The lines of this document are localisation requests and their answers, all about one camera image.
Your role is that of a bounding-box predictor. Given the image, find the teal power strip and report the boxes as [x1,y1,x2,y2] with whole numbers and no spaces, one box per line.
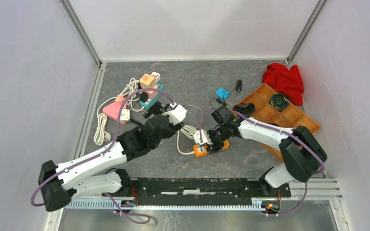
[140,91,161,110]

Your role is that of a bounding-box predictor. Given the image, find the pink plug adapter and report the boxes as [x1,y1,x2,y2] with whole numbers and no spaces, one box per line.
[145,84,159,100]

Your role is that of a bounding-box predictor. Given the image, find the orange power strip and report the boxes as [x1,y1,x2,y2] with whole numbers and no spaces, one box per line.
[193,140,229,158]

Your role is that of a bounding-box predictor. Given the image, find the wooden cube adapter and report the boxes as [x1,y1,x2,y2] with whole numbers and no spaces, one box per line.
[139,74,156,89]

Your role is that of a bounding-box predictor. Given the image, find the blue folding extension socket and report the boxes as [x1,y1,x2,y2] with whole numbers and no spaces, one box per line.
[215,88,230,100]

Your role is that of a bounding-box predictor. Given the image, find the black power adapter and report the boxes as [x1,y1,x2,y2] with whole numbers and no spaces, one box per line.
[235,79,242,92]

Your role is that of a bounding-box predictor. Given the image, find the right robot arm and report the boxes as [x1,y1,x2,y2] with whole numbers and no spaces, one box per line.
[196,106,328,196]

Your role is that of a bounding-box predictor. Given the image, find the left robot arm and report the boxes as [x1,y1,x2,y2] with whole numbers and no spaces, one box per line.
[31,102,187,212]

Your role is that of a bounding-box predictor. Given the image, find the small black adapter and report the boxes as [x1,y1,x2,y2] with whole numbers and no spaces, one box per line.
[139,91,149,103]

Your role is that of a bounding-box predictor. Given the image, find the pink square power strip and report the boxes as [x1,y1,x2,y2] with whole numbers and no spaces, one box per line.
[103,94,131,125]

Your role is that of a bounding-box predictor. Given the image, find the red cloth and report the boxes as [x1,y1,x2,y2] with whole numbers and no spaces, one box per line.
[263,63,304,106]

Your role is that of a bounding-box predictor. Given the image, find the black thin cable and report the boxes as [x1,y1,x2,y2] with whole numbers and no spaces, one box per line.
[131,103,173,128]

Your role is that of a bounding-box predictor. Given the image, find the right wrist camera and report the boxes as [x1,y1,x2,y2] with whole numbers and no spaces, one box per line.
[193,129,212,145]

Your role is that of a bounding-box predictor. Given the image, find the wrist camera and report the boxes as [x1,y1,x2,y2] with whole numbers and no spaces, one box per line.
[162,103,187,125]
[193,129,212,145]

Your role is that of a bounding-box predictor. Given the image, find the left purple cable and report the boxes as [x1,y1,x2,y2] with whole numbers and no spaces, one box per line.
[30,88,178,224]

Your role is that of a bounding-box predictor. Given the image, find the purple cable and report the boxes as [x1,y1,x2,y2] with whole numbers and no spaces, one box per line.
[198,107,326,218]
[30,88,178,224]

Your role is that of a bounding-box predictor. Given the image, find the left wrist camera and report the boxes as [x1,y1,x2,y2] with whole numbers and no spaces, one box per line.
[162,103,187,125]

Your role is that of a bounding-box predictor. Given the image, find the pink thin cable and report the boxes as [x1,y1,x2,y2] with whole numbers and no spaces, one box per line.
[132,105,205,128]

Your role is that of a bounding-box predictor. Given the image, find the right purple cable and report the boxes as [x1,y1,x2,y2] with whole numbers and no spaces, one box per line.
[198,107,326,218]

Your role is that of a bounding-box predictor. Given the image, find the white power strip cord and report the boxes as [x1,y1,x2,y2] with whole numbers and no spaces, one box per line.
[176,124,199,155]

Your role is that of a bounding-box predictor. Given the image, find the black adapter cable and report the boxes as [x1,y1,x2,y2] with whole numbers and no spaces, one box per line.
[209,85,238,109]

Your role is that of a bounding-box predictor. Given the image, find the black ring object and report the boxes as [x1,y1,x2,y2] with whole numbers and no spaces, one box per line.
[233,103,256,117]

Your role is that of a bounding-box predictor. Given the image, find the dark green ring object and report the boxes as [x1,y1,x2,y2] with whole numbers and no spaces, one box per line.
[268,93,290,112]

